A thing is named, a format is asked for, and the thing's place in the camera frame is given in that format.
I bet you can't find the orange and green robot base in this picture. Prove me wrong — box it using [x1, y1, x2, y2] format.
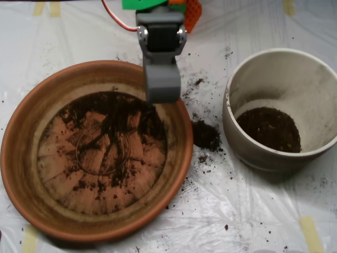
[168, 0, 203, 34]

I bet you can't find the spilled dark soil pile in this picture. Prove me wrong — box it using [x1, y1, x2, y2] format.
[192, 120, 223, 152]

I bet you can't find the white ceramic pot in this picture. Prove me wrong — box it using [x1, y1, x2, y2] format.
[222, 47, 337, 182]

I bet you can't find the terracotta clay saucer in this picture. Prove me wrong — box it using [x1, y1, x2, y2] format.
[0, 60, 195, 243]

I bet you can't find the clear plastic sheet cover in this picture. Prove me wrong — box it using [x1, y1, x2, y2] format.
[0, 0, 337, 253]

